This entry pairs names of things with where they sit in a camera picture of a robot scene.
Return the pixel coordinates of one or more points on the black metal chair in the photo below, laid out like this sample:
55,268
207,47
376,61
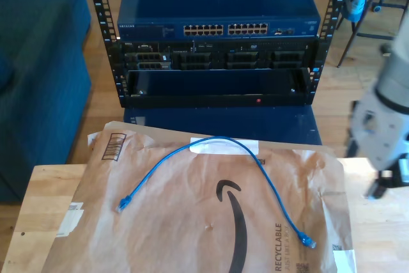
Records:
370,36

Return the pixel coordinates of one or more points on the dark blue rack base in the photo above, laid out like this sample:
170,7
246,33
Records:
223,122

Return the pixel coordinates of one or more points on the black rack server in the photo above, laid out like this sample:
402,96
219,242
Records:
220,59

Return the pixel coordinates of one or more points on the brown paper mailer with logo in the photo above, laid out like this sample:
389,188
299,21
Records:
179,222

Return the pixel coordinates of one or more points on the blue sofa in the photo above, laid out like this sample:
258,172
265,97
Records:
38,78

